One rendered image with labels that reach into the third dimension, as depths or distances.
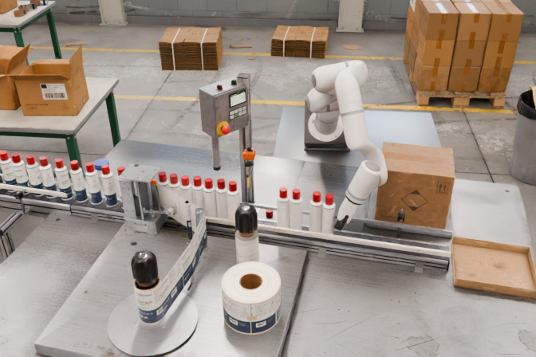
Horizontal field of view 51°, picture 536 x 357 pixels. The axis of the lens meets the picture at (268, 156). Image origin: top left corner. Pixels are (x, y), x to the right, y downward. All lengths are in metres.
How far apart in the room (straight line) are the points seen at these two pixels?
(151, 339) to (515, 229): 1.59
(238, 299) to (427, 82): 3.99
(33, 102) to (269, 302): 2.35
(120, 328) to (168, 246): 0.45
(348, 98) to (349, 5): 5.44
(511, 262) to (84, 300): 1.65
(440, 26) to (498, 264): 3.26
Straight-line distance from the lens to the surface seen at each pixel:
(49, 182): 2.71
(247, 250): 2.07
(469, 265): 2.40
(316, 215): 2.28
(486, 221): 2.68
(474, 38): 5.48
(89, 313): 2.14
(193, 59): 6.30
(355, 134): 2.13
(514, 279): 2.40
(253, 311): 1.89
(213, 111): 2.16
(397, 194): 2.43
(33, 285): 2.39
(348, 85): 2.13
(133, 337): 2.00
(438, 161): 2.47
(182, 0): 7.83
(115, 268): 2.29
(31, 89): 3.75
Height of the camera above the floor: 2.36
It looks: 31 degrees down
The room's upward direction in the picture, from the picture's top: 1 degrees counter-clockwise
